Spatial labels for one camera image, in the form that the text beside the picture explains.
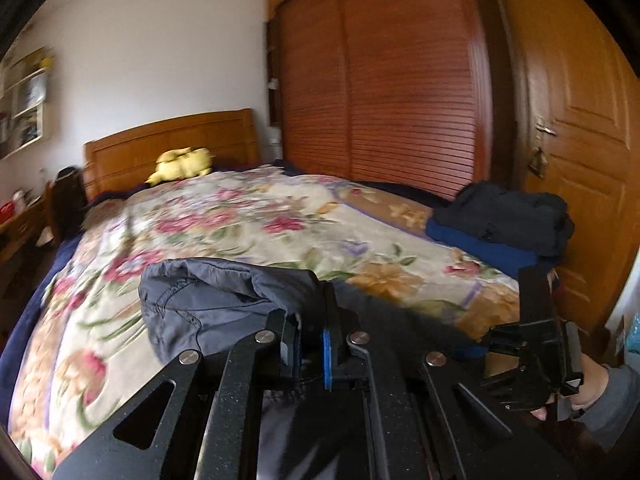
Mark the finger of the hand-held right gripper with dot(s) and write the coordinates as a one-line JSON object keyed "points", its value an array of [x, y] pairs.
{"points": [[536, 295]]}

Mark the wooden desk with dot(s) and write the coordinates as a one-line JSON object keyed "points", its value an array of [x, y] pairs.
{"points": [[20, 232]]}

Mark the white wall shelf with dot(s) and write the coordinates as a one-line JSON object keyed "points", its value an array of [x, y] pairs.
{"points": [[27, 105]]}

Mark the floral blanket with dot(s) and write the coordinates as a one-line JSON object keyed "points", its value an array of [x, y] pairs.
{"points": [[225, 230]]}

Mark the red container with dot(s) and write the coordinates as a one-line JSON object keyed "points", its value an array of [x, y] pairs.
{"points": [[6, 211]]}

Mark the yellow plush toy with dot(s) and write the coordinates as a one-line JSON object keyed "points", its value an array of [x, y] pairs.
{"points": [[182, 162]]}

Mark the folded dark garment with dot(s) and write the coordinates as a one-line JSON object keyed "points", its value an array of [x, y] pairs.
{"points": [[510, 210]]}

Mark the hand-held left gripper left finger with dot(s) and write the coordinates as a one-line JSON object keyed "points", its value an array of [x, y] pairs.
{"points": [[295, 360]]}

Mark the wooden door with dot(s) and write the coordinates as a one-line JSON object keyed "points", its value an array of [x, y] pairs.
{"points": [[590, 135]]}

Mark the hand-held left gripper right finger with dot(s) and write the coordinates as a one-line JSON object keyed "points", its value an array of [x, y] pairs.
{"points": [[327, 360]]}

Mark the folded blue garment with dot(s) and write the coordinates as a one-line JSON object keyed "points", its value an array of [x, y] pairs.
{"points": [[500, 257]]}

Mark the person's right forearm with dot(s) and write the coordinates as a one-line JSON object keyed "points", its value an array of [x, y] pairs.
{"points": [[617, 400]]}

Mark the wooden bed headboard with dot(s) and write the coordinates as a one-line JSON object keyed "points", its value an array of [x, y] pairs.
{"points": [[200, 132]]}

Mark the black bag on desk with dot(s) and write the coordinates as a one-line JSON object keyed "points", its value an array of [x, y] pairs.
{"points": [[67, 205]]}

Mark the navy bed sheet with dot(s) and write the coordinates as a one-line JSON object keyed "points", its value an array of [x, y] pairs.
{"points": [[35, 300]]}

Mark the brass door lock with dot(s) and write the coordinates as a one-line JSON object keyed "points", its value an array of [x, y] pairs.
{"points": [[538, 162]]}

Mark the wooden louvred wardrobe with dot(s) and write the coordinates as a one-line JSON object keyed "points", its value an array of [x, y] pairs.
{"points": [[390, 85]]}

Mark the person's right hand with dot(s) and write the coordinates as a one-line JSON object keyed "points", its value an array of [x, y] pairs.
{"points": [[592, 380]]}

